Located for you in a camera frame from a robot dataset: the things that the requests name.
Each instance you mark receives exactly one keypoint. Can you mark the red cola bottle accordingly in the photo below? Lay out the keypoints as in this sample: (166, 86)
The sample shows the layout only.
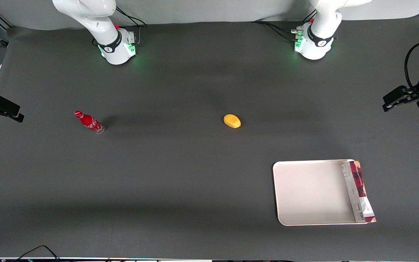
(88, 122)

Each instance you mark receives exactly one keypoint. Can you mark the red tartan cookie box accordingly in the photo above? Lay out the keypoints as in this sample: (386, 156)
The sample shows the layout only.
(358, 193)

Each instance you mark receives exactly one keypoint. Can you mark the yellow lemon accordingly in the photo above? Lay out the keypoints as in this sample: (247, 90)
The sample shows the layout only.
(232, 121)

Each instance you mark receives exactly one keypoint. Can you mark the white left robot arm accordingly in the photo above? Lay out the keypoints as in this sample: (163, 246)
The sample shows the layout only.
(322, 29)

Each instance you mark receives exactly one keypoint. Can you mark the white plastic tray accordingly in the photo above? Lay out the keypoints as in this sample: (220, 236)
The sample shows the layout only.
(311, 193)

